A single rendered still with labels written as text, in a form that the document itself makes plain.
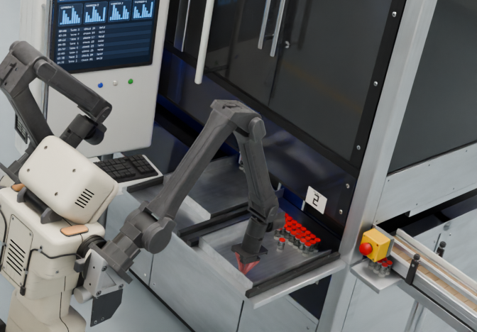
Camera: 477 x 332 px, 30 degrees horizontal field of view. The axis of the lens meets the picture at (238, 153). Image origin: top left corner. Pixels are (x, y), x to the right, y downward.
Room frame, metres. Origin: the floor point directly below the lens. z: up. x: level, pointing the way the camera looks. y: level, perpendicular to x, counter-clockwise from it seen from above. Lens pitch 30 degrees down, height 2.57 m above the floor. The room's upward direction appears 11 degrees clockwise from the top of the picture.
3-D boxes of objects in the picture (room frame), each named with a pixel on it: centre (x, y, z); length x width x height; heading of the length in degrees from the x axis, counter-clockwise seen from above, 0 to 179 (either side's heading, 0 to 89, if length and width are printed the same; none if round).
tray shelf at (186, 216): (2.48, -0.05, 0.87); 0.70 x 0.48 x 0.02; 46
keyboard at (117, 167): (2.71, 0.48, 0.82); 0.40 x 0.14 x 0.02; 128
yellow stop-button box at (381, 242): (2.32, -0.48, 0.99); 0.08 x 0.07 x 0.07; 136
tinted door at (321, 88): (2.54, -0.23, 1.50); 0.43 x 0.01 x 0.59; 46
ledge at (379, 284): (2.34, -0.52, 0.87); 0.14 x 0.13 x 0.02; 136
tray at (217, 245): (2.33, -0.14, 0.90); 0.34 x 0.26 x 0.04; 136
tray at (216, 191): (2.65, 0.03, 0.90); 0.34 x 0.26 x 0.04; 136
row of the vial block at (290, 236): (2.41, -0.22, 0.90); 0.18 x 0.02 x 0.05; 46
